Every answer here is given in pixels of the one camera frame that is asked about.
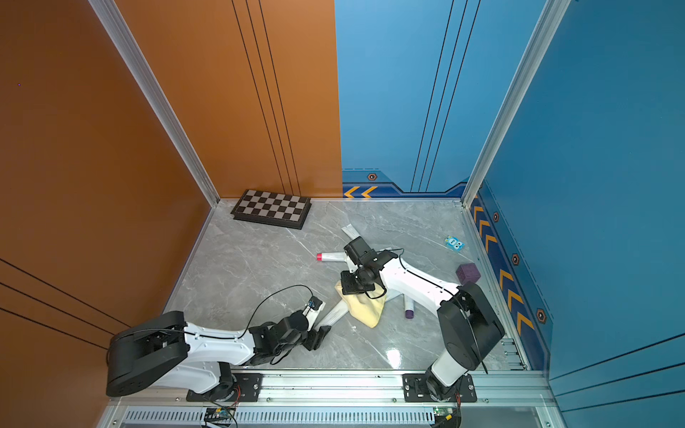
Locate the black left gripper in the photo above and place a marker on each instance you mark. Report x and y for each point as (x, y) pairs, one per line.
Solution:
(317, 338)

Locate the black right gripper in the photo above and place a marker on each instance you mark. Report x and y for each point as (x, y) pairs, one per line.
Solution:
(347, 287)

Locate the yellow cleaning cloth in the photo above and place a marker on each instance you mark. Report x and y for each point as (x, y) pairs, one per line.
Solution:
(366, 307)

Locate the white tube pink cap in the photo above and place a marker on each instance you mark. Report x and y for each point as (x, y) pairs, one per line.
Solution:
(332, 257)

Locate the white toothpaste tube purple cap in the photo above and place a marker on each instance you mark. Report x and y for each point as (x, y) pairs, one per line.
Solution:
(409, 307)

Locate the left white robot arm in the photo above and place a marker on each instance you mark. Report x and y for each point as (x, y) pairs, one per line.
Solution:
(170, 352)

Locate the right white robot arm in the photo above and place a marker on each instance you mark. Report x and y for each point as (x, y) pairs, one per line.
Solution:
(469, 325)

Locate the white tube black cap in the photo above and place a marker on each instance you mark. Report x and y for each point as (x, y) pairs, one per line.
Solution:
(351, 231)

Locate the teal small toy card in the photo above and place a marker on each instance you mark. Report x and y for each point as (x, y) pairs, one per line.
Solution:
(454, 243)

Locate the purple cube box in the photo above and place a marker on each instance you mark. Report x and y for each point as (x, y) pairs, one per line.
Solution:
(468, 273)

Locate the folding chessboard box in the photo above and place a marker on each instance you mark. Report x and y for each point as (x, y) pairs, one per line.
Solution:
(273, 209)

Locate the left green circuit board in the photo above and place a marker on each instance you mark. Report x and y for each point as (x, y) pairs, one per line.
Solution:
(220, 417)

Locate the green circuit board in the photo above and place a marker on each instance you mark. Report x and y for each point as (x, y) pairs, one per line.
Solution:
(220, 417)
(447, 418)

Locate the right green circuit board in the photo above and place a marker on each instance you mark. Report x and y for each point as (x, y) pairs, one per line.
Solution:
(447, 418)

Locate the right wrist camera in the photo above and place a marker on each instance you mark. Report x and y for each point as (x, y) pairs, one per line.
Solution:
(359, 252)

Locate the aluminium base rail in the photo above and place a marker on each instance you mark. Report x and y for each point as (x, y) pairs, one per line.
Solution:
(349, 398)

